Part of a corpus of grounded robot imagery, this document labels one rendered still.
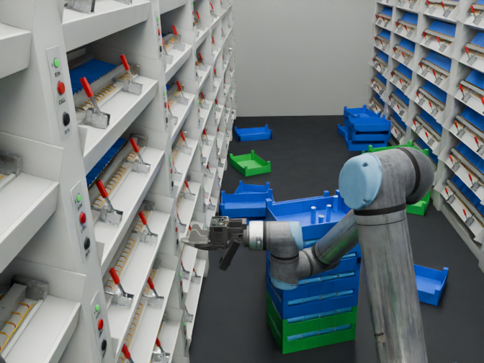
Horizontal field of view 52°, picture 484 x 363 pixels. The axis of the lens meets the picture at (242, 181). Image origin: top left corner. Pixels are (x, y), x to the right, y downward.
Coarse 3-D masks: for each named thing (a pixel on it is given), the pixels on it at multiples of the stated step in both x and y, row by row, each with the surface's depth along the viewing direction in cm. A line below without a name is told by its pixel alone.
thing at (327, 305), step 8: (272, 288) 192; (272, 296) 192; (344, 296) 186; (352, 296) 187; (280, 304) 183; (304, 304) 182; (312, 304) 183; (320, 304) 184; (328, 304) 185; (336, 304) 186; (344, 304) 187; (352, 304) 188; (280, 312) 184; (288, 312) 182; (296, 312) 183; (304, 312) 184; (312, 312) 185; (320, 312) 186
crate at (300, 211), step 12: (336, 192) 190; (276, 204) 187; (288, 204) 188; (300, 204) 189; (312, 204) 191; (324, 204) 192; (276, 216) 188; (288, 216) 188; (300, 216) 188; (324, 216) 188; (336, 216) 187; (312, 228) 171; (324, 228) 172
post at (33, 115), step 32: (32, 32) 60; (32, 64) 62; (64, 64) 70; (0, 96) 64; (32, 96) 63; (0, 128) 65; (32, 128) 65; (64, 160) 69; (64, 192) 69; (64, 224) 70; (32, 256) 73; (64, 256) 72; (96, 256) 82; (96, 288) 82; (64, 352) 79; (96, 352) 82
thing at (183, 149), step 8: (184, 128) 210; (192, 128) 210; (176, 136) 202; (184, 136) 209; (192, 136) 211; (176, 144) 201; (184, 144) 203; (192, 144) 206; (176, 152) 193; (184, 152) 194; (192, 152) 198; (176, 160) 186; (184, 160) 188; (176, 168) 179; (184, 168) 181; (176, 176) 169; (184, 176) 175; (176, 184) 167; (176, 192) 155; (176, 200) 164
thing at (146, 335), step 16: (160, 256) 153; (176, 256) 153; (160, 272) 152; (144, 288) 143; (160, 288) 145; (144, 304) 137; (144, 320) 131; (160, 320) 133; (128, 336) 124; (144, 336) 126; (144, 352) 121
